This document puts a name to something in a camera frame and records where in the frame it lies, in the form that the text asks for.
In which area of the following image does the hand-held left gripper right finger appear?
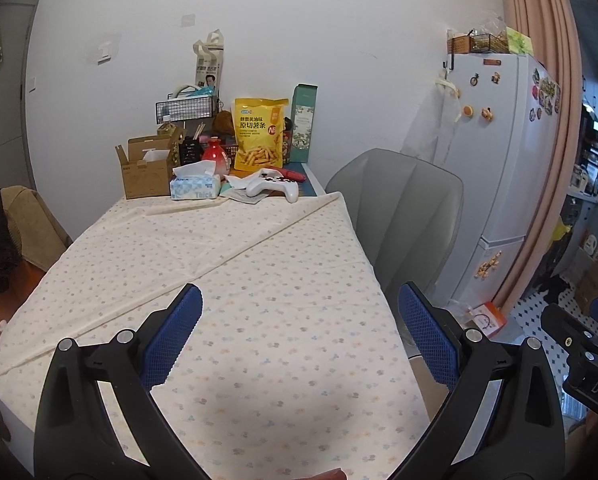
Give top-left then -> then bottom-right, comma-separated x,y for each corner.
396,281 -> 566,480

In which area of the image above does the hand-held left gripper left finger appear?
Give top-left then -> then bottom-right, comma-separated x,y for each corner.
34,282 -> 204,480

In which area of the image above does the large brown cardboard box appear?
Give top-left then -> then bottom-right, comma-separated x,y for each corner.
574,260 -> 598,316

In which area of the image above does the black cloth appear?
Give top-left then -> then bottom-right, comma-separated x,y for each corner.
539,275 -> 572,306

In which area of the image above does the orange and white box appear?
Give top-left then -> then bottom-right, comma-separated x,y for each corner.
466,301 -> 507,341

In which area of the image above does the yellow gecko magnet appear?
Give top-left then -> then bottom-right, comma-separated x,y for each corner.
474,250 -> 504,281

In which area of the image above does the printed cream tablecloth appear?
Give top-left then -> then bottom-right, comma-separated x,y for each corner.
0,191 -> 432,480

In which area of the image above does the grey upholstered chair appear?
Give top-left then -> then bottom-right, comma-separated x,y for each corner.
325,148 -> 464,311

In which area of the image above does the light blue tissue box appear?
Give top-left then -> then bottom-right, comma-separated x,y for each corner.
170,160 -> 222,202

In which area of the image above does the open brown cardboard box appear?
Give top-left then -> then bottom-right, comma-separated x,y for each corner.
115,132 -> 184,200

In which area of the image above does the white game controller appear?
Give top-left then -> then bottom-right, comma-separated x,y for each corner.
245,169 -> 300,204

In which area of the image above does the white refrigerator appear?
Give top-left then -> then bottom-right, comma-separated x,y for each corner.
431,52 -> 562,311

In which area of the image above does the red small bottle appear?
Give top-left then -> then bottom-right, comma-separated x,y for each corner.
201,136 -> 230,176

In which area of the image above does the black utensil holder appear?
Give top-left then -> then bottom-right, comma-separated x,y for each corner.
179,122 -> 207,163

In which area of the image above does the blue desk mat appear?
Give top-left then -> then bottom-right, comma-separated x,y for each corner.
279,161 -> 327,198

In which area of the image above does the white hanging plastic bag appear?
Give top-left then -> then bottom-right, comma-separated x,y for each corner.
401,77 -> 462,161

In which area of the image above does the peach curtain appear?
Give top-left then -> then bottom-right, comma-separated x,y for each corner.
499,0 -> 584,311

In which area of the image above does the brown paper bag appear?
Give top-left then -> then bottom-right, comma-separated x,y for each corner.
214,110 -> 237,137

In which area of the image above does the yellow snack bag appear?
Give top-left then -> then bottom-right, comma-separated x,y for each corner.
234,98 -> 290,171

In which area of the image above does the red printed can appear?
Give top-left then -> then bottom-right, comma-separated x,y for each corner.
281,117 -> 294,166

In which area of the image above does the group of fridge magnets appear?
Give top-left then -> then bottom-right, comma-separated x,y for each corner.
529,67 -> 562,121

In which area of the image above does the tall green printed box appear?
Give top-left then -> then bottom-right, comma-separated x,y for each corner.
291,83 -> 320,164

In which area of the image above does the grey door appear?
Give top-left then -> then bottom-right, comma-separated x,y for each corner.
0,0 -> 40,201

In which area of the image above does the green patterned box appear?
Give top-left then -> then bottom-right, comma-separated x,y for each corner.
505,26 -> 534,56

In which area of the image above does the black wire basket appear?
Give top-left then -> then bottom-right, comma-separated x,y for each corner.
470,33 -> 510,54
155,95 -> 218,123

